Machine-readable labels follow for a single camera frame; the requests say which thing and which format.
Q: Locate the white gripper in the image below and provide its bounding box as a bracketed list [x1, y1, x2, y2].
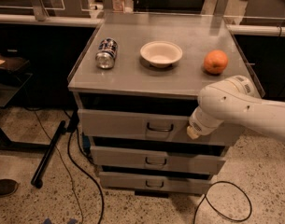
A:
[187, 106, 221, 139]

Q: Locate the grey top drawer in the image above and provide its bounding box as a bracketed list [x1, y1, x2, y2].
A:
[78, 109, 244, 146]

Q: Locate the grey drawer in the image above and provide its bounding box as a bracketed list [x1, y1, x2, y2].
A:
[99, 172, 212, 194]
[78, 109, 244, 146]
[91, 147, 225, 175]

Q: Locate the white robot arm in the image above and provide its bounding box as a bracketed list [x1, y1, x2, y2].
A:
[187, 76, 285, 142]

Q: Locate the grey drawer cabinet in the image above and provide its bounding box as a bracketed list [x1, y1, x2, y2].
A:
[67, 12, 265, 199]

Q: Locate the grey bottom drawer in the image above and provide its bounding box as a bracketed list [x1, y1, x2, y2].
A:
[99, 172, 212, 194]

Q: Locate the grey middle drawer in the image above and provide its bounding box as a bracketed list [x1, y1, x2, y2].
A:
[91, 147, 225, 175]

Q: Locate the orange fruit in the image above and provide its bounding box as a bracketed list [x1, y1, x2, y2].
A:
[204, 49, 229, 75]

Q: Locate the white paper bowl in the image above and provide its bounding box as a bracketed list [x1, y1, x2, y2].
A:
[140, 41, 183, 68]

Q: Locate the blue soda can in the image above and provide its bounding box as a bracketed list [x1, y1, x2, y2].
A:
[95, 37, 118, 69]

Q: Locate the black metal stand leg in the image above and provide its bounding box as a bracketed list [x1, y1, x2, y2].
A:
[31, 120, 65, 189]

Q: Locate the black side table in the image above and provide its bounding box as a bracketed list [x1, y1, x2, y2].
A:
[0, 52, 32, 107]

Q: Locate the dark brown shoe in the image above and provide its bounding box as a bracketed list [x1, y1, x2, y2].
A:
[0, 179, 19, 197]

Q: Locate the black top drawer handle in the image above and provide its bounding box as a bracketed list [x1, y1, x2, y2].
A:
[146, 122, 174, 133]

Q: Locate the black floor cable right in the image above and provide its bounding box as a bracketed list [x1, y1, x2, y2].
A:
[192, 180, 253, 224]

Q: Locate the black floor cable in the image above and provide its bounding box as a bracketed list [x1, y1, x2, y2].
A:
[192, 180, 253, 224]
[64, 109, 106, 224]

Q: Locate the black floor cable left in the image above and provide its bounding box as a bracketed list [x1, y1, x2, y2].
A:
[64, 109, 106, 224]

